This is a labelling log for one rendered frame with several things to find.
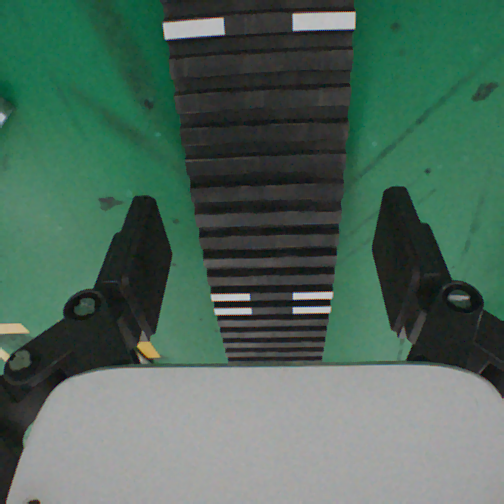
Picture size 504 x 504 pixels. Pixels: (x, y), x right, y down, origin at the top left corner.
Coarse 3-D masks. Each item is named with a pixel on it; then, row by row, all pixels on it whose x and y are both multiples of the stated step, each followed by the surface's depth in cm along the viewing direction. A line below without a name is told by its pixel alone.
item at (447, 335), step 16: (448, 288) 10; (464, 288) 10; (432, 304) 9; (448, 304) 9; (464, 304) 9; (480, 304) 9; (432, 320) 9; (448, 320) 9; (464, 320) 9; (432, 336) 9; (448, 336) 9; (464, 336) 9; (416, 352) 8; (432, 352) 8; (448, 352) 8; (464, 352) 8; (464, 368) 8
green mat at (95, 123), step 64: (0, 0) 11; (64, 0) 11; (128, 0) 11; (384, 0) 11; (448, 0) 11; (0, 64) 12; (64, 64) 12; (128, 64) 12; (384, 64) 12; (448, 64) 12; (64, 128) 14; (128, 128) 14; (384, 128) 14; (448, 128) 14; (0, 192) 17; (64, 192) 17; (128, 192) 17; (448, 192) 16; (0, 256) 20; (64, 256) 20; (192, 256) 19; (448, 256) 19; (0, 320) 25; (192, 320) 24; (384, 320) 23
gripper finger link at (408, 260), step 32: (384, 192) 12; (384, 224) 13; (416, 224) 11; (384, 256) 13; (416, 256) 10; (384, 288) 13; (416, 288) 10; (416, 320) 10; (480, 320) 9; (480, 352) 9
